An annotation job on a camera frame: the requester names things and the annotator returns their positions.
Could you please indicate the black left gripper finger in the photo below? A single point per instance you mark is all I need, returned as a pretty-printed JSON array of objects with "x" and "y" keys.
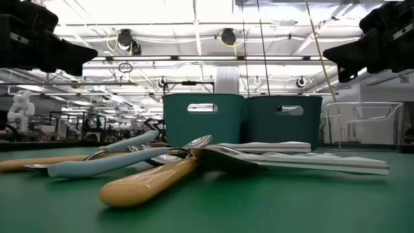
[
  {"x": 75, "y": 69},
  {"x": 64, "y": 51}
]

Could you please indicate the black aluminium table frame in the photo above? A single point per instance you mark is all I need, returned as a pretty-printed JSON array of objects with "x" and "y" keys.
[{"x": 48, "y": 146}]

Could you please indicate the black workstation frame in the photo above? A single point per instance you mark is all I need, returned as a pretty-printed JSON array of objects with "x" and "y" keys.
[{"x": 93, "y": 129}]

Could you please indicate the black metal stand frame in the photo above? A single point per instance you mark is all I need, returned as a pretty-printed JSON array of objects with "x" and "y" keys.
[{"x": 189, "y": 83}]

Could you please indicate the dark grey-blue plastic bin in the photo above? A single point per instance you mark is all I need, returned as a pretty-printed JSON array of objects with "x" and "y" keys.
[{"x": 281, "y": 129}]

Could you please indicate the white round column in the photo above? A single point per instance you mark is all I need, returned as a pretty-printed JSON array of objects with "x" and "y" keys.
[{"x": 227, "y": 81}]

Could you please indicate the grey overhead pipe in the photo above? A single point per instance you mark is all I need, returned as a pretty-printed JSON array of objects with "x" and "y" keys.
[{"x": 64, "y": 83}]

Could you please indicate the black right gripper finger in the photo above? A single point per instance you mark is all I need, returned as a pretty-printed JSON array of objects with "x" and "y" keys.
[
  {"x": 347, "y": 75},
  {"x": 355, "y": 51}
]

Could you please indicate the white humanoid robot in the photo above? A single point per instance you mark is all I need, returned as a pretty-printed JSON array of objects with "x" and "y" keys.
[{"x": 21, "y": 110}]

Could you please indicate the teal plastic bin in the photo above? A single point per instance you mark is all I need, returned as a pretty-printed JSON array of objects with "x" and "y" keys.
[{"x": 200, "y": 129}]

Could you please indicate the long ceiling light rail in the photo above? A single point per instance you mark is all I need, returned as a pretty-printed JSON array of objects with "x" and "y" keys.
[{"x": 207, "y": 58}]

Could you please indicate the clear plastic bin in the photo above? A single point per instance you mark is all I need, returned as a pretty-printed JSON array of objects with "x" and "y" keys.
[{"x": 362, "y": 104}]

